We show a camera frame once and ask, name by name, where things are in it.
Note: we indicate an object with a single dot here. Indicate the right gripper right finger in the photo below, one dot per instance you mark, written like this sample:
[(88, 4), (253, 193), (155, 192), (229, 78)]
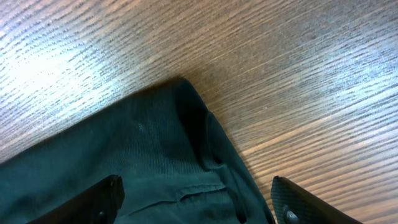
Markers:
[(295, 205)]

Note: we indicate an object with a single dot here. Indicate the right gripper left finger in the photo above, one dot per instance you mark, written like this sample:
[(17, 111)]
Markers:
[(98, 204)]

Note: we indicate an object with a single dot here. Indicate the black t-shirt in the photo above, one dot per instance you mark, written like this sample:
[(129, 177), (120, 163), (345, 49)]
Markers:
[(175, 160)]

